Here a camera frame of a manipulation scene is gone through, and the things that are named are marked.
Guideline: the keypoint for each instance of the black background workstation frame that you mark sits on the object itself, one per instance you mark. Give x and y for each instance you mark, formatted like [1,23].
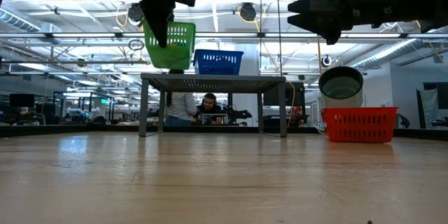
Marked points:
[84,94]

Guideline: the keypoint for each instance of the black office chair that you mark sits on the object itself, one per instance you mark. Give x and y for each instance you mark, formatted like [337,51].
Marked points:
[403,120]

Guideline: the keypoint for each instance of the black monitor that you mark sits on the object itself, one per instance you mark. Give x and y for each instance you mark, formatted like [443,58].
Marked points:
[21,99]

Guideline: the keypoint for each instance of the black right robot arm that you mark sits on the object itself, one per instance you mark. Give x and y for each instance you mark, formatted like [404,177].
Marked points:
[441,0]

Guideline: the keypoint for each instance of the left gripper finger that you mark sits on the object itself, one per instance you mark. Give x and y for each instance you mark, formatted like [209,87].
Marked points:
[159,10]

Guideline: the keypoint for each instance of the background robot arms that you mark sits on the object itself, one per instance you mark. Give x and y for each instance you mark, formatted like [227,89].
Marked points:
[239,113]

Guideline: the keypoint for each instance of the grey perforated metal shelf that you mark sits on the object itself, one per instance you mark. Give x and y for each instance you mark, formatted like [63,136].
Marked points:
[210,77]

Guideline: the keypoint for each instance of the small ceiling reel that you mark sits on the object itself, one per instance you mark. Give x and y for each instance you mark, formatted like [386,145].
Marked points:
[326,60]

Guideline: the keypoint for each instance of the green plastic basket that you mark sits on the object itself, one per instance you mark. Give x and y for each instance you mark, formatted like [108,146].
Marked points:
[180,52]

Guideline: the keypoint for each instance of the red plastic basket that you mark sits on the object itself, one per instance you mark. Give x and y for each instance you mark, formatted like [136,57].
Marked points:
[360,113]

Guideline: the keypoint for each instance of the blue plastic basket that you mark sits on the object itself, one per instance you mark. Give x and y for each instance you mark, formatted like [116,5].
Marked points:
[217,63]

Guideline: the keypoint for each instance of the person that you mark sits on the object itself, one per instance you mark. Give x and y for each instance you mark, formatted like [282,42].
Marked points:
[210,106]
[180,106]

